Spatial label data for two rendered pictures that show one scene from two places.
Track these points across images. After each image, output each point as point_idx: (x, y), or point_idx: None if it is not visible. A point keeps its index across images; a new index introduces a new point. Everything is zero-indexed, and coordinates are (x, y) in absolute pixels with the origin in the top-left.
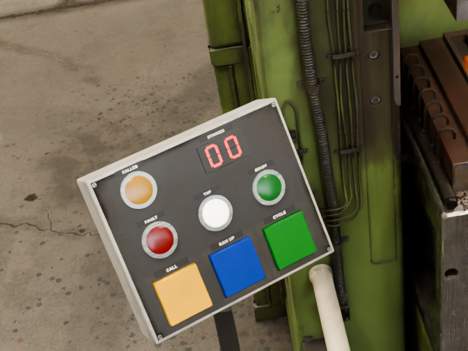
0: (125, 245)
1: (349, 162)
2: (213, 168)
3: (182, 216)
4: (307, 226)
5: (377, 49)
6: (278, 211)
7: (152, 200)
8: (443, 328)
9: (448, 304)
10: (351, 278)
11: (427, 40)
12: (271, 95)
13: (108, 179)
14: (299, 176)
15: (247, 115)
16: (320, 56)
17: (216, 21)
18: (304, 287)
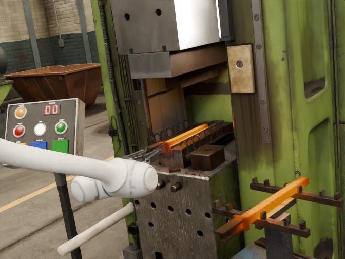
0: (8, 128)
1: (134, 151)
2: (45, 113)
3: (29, 126)
4: (67, 146)
5: (139, 99)
6: (61, 137)
7: (22, 117)
8: (139, 236)
9: (139, 221)
10: None
11: (207, 121)
12: (108, 112)
13: (14, 106)
14: (73, 128)
15: (64, 100)
16: (121, 98)
17: None
18: None
